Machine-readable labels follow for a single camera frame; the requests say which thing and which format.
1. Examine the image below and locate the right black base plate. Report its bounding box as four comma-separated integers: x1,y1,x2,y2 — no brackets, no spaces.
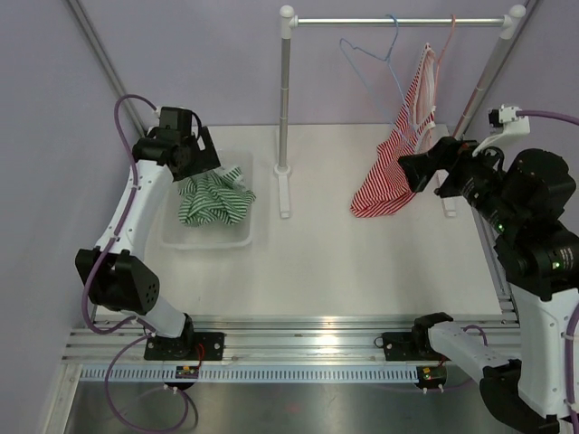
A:
381,331,420,362

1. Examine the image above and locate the white slotted cable duct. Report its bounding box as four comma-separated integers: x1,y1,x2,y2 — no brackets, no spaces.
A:
81,364,418,383

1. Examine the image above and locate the pink wire hanger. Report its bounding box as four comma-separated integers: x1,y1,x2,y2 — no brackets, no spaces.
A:
432,14,457,111

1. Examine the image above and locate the green striped tank top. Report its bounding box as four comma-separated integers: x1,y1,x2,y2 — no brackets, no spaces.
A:
177,165,256,227

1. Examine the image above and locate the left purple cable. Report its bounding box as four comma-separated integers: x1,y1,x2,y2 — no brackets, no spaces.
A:
81,93,159,335

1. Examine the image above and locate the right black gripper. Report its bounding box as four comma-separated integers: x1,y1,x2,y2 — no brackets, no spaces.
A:
399,136,520,233

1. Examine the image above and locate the silver clothes rack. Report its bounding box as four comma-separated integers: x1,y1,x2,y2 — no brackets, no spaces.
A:
274,5,527,219

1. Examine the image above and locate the red striped tank top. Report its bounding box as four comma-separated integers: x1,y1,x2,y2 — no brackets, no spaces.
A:
350,43,436,218

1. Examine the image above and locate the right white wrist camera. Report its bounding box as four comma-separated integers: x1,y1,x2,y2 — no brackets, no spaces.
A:
472,105,530,157

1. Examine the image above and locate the aluminium mounting rail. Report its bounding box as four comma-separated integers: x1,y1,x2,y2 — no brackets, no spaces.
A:
62,294,521,365

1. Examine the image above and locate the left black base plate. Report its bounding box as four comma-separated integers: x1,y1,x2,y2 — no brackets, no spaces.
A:
144,332,225,362

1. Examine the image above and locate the blue wire hanger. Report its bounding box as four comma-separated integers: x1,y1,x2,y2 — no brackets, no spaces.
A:
338,14,414,145

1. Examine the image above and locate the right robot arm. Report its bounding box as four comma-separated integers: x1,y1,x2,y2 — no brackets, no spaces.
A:
398,137,578,433

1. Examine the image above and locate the clear plastic basket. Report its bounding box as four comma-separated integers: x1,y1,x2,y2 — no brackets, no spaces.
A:
157,149,256,250

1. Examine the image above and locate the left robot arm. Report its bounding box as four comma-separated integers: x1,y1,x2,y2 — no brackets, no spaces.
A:
75,107,224,363

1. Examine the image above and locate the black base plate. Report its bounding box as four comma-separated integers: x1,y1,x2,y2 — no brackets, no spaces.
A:
381,331,420,362
144,332,225,362

